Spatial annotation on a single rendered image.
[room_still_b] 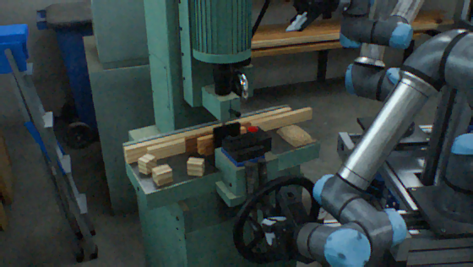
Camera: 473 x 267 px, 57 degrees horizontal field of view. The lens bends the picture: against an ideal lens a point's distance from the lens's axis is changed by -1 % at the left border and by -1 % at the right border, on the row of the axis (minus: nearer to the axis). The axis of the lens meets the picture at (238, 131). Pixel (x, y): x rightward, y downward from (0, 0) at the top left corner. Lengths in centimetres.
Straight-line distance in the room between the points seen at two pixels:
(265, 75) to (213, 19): 295
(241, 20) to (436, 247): 86
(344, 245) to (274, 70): 342
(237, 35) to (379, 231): 65
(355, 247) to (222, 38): 68
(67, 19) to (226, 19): 190
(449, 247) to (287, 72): 304
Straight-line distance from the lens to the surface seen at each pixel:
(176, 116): 158
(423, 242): 140
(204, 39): 127
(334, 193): 101
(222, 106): 136
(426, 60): 100
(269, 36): 357
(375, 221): 94
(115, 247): 247
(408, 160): 182
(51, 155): 209
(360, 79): 174
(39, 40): 371
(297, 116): 159
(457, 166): 134
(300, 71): 432
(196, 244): 144
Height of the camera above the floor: 163
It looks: 28 degrees down
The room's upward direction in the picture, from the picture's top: straight up
